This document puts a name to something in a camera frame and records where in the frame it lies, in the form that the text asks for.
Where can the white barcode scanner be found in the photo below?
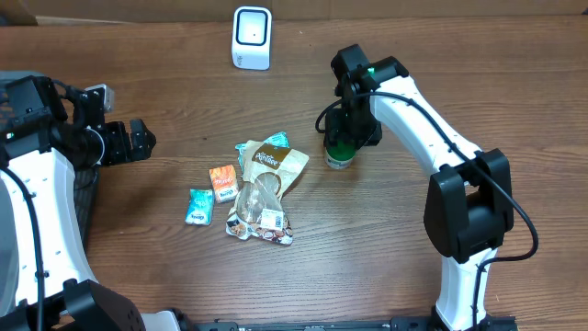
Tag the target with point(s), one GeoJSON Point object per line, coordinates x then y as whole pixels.
{"type": "Point", "coordinates": [251, 38]}

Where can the teal tissue pack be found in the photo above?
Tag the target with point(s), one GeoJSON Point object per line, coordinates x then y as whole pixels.
{"type": "Point", "coordinates": [200, 207]}

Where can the orange tissue pack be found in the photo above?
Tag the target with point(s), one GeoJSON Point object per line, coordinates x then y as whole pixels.
{"type": "Point", "coordinates": [224, 182]}

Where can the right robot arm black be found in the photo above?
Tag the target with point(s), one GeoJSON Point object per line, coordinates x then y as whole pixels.
{"type": "Point", "coordinates": [467, 211]}

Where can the teal snack packet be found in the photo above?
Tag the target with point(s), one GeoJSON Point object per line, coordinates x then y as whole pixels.
{"type": "Point", "coordinates": [279, 139]}

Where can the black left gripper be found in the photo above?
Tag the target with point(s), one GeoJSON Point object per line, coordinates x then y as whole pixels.
{"type": "Point", "coordinates": [122, 151]}

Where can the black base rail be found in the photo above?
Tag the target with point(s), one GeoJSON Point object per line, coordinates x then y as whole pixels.
{"type": "Point", "coordinates": [321, 326]}

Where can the grey plastic mesh basket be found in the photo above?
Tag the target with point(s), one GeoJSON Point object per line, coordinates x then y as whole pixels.
{"type": "Point", "coordinates": [85, 182]}

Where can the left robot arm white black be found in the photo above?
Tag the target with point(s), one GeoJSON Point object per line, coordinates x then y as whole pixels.
{"type": "Point", "coordinates": [51, 133]}

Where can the green lid jar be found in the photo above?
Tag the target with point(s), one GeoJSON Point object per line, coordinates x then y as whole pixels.
{"type": "Point", "coordinates": [339, 155]}

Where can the beige Pantree snack bag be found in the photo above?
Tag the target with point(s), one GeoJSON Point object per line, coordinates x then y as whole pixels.
{"type": "Point", "coordinates": [268, 173]}

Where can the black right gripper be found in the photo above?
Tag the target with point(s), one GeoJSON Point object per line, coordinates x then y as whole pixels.
{"type": "Point", "coordinates": [339, 131]}

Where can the cardboard backdrop panel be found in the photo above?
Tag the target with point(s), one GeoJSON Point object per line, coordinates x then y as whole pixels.
{"type": "Point", "coordinates": [34, 12]}

